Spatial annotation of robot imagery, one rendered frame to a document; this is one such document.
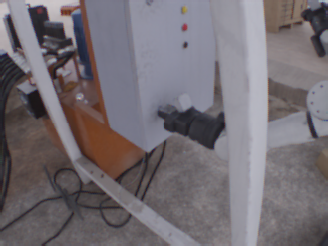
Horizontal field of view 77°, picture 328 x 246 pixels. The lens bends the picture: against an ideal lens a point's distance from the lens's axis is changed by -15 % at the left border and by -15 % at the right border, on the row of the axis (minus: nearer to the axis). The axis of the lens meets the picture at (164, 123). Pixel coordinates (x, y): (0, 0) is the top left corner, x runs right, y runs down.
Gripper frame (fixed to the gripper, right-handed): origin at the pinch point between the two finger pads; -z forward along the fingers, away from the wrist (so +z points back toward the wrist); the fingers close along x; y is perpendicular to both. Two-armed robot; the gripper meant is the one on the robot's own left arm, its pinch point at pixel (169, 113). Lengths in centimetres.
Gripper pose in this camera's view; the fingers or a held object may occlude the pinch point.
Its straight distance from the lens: 74.1
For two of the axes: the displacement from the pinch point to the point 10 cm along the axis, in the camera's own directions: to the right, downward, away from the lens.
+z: 7.3, 3.7, -5.8
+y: -0.6, -8.0, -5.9
